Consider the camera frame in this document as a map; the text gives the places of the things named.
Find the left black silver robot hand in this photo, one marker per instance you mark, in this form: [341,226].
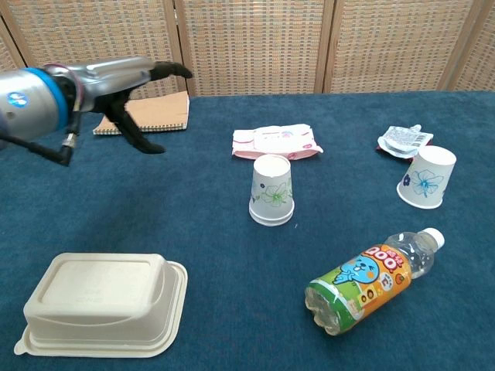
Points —
[104,83]

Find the paper cup green flower print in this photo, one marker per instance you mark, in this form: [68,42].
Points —
[272,181]

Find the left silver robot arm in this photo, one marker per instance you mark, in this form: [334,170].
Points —
[27,104]

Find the paper cup blue flower print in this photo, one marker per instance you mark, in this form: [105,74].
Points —
[427,178]

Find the woven bamboo screen panel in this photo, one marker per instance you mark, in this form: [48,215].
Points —
[5,54]
[96,31]
[251,46]
[398,46]
[483,58]

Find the brown spiral notebook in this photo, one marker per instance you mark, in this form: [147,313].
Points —
[162,112]

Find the blue table cloth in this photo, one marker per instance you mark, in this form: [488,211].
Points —
[193,232]

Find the pink white wet wipes pack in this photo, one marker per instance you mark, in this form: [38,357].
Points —
[278,139]

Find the beige lidded food container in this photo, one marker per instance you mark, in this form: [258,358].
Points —
[100,301]

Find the crumpled white spout pouch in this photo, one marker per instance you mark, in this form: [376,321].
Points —
[402,139]

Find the plastic bottle orange green label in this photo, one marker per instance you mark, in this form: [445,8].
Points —
[363,282]

